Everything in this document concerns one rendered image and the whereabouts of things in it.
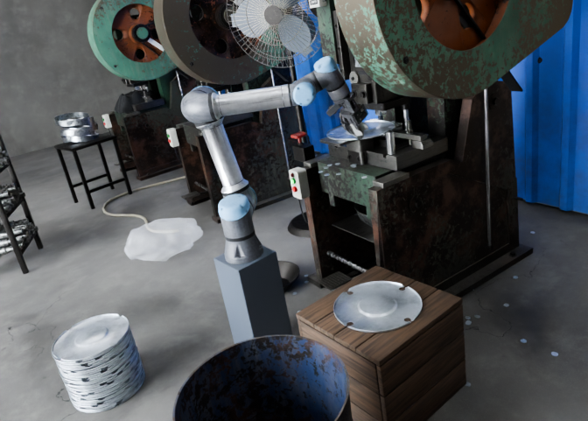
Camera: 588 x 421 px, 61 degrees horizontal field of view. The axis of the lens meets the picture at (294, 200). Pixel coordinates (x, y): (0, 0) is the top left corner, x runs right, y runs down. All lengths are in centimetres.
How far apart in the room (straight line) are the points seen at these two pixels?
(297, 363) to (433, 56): 104
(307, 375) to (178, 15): 229
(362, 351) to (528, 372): 70
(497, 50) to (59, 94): 710
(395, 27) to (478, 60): 41
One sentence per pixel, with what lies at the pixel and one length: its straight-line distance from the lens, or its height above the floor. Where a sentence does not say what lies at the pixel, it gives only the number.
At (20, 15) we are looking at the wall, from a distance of 829.
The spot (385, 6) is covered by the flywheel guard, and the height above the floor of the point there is 126.
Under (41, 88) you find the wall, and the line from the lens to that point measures 828.
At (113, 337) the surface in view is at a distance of 211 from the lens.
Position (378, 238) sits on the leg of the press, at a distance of 199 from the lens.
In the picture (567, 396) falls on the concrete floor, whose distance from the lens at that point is 195.
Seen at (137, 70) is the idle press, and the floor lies 103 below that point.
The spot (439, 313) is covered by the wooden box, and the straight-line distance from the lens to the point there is 166.
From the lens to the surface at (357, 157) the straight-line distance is 212.
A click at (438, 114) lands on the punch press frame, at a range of 223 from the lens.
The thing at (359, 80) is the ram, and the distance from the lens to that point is 215.
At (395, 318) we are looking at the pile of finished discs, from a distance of 164.
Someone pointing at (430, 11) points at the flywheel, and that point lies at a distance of 182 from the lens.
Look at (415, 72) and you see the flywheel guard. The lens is 167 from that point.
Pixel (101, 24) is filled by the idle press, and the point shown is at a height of 145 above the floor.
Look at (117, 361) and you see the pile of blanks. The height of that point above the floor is 18.
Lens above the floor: 130
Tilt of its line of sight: 21 degrees down
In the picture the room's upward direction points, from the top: 10 degrees counter-clockwise
